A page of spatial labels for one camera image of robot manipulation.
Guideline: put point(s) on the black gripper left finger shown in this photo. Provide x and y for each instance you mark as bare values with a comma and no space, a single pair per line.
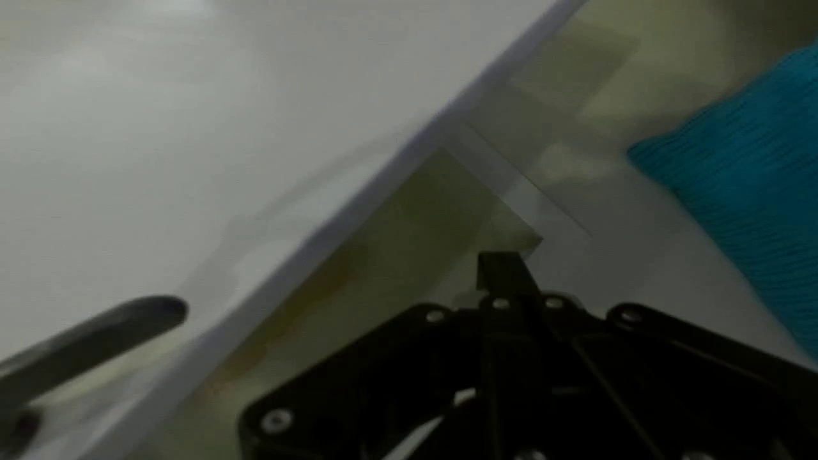
384,383

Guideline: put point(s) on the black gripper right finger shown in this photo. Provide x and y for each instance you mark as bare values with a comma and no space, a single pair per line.
667,391

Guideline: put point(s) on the white fire valve locker door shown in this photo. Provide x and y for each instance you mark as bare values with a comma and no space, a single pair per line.
213,127

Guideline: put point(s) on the teal pillow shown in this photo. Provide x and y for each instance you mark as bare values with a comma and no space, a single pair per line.
750,186

